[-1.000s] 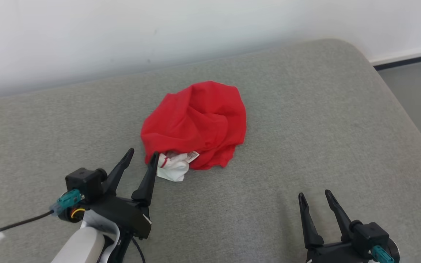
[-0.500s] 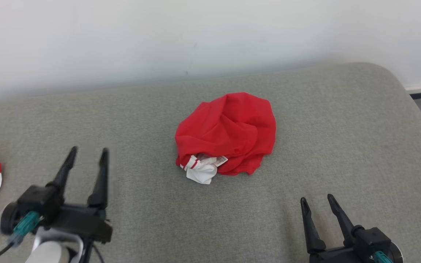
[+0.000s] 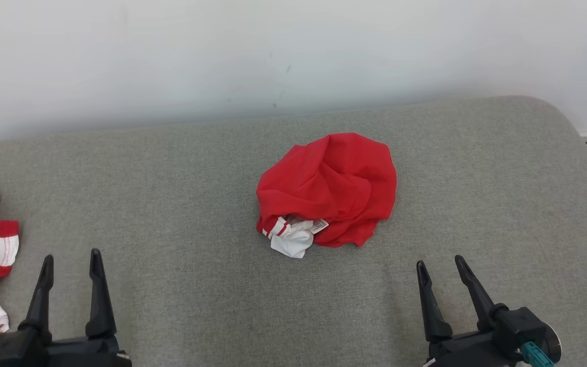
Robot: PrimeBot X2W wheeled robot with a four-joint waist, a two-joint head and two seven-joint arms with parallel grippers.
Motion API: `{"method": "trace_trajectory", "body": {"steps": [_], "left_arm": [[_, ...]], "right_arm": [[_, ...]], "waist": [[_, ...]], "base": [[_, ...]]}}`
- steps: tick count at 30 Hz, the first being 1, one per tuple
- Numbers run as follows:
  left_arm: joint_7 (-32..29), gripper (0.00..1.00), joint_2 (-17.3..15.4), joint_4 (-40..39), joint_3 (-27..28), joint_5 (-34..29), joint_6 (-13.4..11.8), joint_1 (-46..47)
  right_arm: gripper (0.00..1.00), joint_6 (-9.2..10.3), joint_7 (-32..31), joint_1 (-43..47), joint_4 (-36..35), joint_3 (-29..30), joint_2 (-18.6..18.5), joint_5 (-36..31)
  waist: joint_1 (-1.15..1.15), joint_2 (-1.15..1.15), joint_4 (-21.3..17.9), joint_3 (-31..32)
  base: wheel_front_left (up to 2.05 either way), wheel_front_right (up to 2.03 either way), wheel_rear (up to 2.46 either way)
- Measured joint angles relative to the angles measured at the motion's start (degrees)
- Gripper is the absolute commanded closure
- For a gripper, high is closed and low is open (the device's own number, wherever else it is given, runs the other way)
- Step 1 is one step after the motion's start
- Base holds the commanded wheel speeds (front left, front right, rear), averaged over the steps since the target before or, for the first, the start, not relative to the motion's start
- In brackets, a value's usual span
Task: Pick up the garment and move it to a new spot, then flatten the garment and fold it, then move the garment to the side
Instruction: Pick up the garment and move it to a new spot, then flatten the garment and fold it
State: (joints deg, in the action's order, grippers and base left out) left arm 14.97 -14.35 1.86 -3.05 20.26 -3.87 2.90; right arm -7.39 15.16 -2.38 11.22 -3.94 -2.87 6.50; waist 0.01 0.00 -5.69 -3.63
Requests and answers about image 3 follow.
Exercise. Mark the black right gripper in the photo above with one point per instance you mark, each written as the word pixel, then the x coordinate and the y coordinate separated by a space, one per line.
pixel 467 351

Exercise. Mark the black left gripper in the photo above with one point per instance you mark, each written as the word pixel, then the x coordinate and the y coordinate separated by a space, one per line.
pixel 69 354

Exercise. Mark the red t-shirt white sleeves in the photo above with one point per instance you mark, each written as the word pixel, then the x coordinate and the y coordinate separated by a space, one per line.
pixel 334 183

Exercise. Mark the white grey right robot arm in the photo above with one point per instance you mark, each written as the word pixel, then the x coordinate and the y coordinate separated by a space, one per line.
pixel 554 344

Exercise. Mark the grey fabric sofa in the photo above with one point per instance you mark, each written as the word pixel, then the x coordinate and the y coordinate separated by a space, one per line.
pixel 171 178

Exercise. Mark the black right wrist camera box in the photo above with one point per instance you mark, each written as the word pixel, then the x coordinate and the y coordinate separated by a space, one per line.
pixel 520 326

